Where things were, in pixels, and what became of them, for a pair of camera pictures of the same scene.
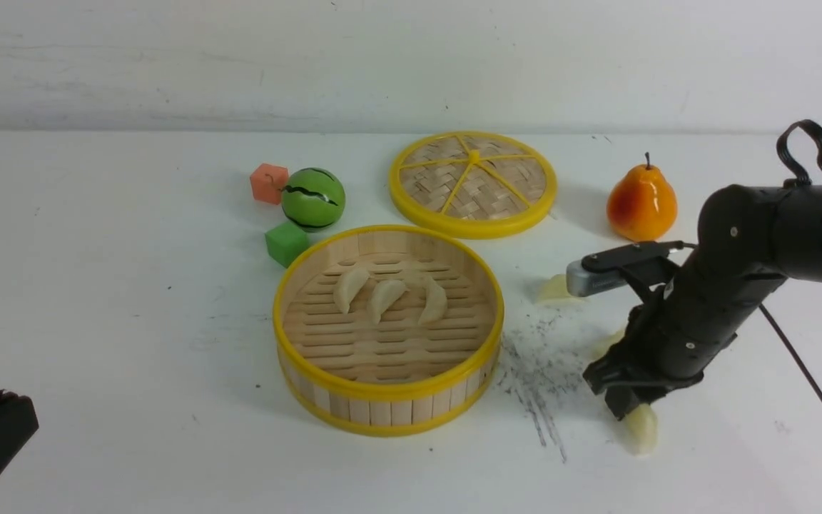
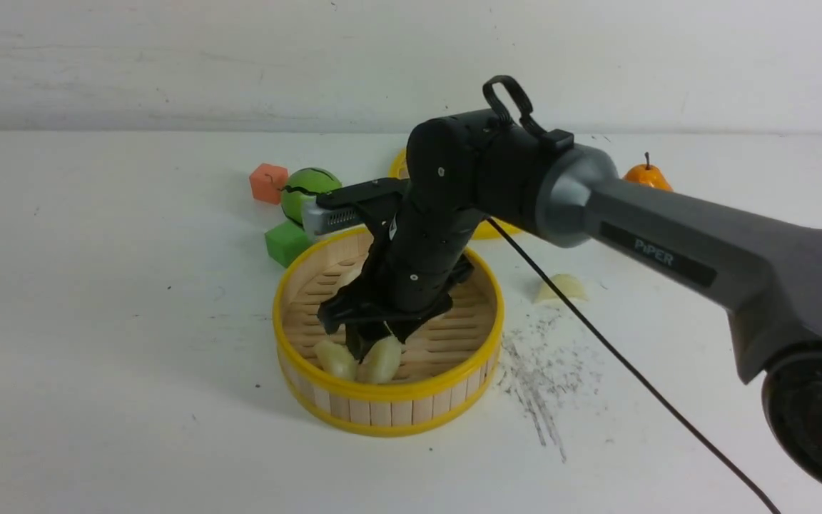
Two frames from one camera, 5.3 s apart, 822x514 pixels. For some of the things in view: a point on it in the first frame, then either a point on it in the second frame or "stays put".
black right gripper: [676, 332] → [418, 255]
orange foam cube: [267, 183] stays put
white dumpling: [555, 290] stays put
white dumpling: [641, 427] → [336, 358]
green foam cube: [285, 243] stays put
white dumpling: [601, 346] → [382, 363]
